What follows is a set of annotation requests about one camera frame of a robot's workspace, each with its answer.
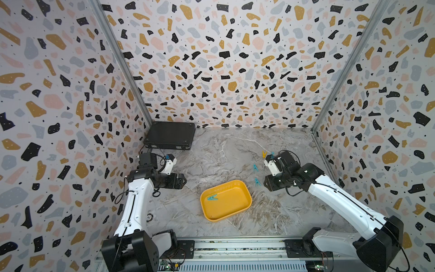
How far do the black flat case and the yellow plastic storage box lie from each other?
1.21 ft

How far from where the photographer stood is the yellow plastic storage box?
838 mm

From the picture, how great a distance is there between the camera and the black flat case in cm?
111
